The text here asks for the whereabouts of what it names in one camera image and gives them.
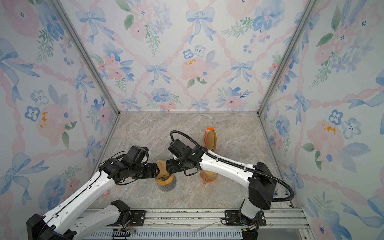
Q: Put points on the orange glass carafe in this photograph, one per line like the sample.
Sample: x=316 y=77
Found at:
x=208 y=176

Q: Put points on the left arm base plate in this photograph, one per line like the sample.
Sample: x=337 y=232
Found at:
x=138 y=217

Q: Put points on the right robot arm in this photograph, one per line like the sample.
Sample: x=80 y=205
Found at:
x=256 y=178

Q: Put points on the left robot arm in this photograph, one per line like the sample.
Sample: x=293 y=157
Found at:
x=63 y=222

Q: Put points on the clear glass carafe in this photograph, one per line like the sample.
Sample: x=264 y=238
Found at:
x=166 y=188

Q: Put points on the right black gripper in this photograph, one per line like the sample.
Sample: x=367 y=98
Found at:
x=170 y=166

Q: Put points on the aluminium front rail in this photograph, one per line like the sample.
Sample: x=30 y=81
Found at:
x=206 y=224

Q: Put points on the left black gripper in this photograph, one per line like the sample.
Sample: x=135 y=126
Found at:
x=152 y=171

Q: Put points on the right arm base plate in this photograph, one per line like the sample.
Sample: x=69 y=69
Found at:
x=233 y=218

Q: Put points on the wooden ring holder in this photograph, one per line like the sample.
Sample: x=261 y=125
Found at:
x=165 y=181

